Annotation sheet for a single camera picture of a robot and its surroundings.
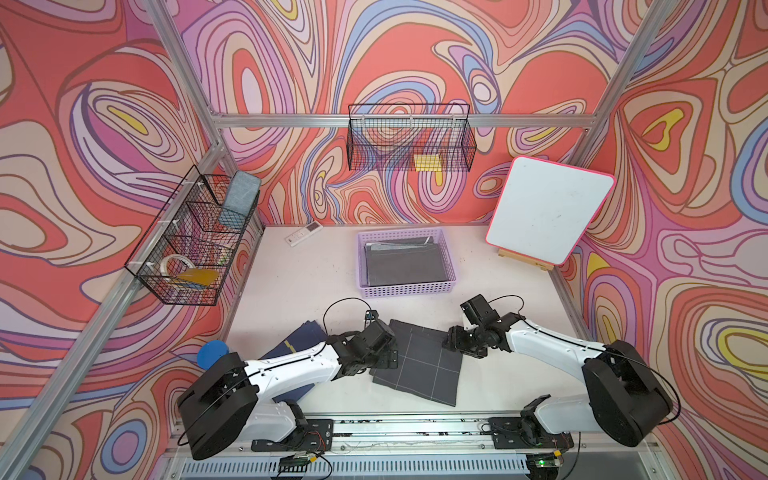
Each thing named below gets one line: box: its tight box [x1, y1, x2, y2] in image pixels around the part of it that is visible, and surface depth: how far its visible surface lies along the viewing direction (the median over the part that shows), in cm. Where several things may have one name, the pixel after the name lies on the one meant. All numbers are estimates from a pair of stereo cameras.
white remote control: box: [284, 220, 323, 247], surface depth 118 cm
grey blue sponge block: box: [223, 170, 262, 217], surface depth 83 cm
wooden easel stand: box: [498, 248, 555, 271], surface depth 106 cm
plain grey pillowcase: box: [364, 236, 448, 286], surface depth 110 cm
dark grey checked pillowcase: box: [369, 319, 463, 407], surface depth 84 cm
